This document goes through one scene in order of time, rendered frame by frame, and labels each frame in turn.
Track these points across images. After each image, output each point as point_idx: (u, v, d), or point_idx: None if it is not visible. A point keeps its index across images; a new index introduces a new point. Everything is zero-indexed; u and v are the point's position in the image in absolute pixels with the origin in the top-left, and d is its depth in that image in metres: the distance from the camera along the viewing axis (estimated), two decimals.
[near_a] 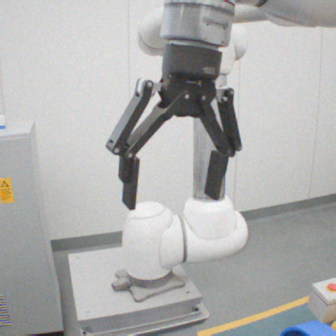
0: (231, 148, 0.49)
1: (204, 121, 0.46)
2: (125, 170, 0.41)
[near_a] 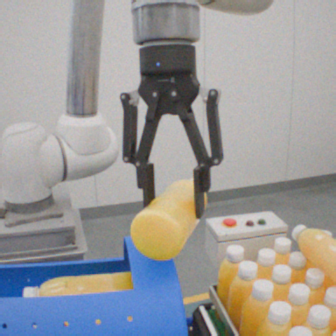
0: None
1: (156, 123, 0.45)
2: (207, 177, 0.46)
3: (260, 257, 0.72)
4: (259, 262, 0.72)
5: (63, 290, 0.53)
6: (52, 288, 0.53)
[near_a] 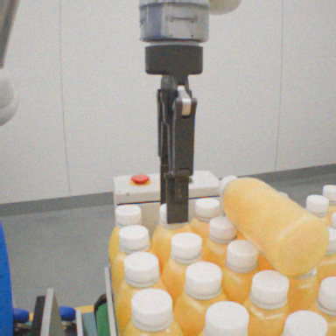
0: (175, 171, 0.42)
1: None
2: (164, 173, 0.50)
3: (161, 213, 0.47)
4: (161, 221, 0.48)
5: None
6: None
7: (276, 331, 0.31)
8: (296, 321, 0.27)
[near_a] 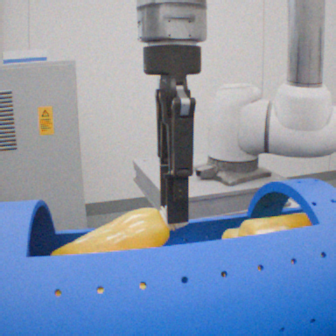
0: (174, 171, 0.42)
1: None
2: (164, 173, 0.50)
3: None
4: (164, 208, 0.47)
5: None
6: None
7: None
8: None
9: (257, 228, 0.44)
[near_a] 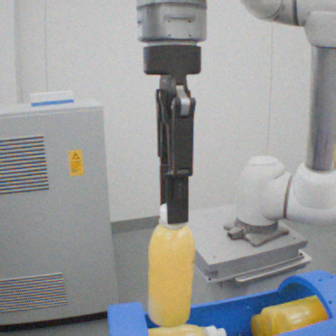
0: (174, 171, 0.42)
1: None
2: (164, 173, 0.50)
3: (213, 330, 0.64)
4: (206, 330, 0.64)
5: None
6: None
7: None
8: None
9: (291, 317, 0.59)
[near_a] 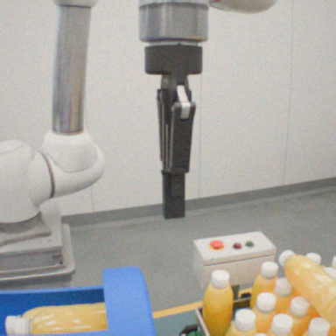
0: None
1: None
2: (181, 185, 0.46)
3: None
4: None
5: None
6: (32, 318, 0.51)
7: None
8: None
9: None
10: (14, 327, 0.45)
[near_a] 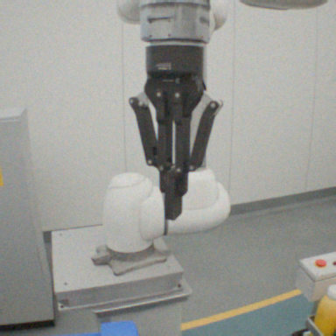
0: (185, 167, 0.45)
1: (178, 124, 0.44)
2: (161, 181, 0.47)
3: None
4: None
5: None
6: None
7: None
8: None
9: None
10: None
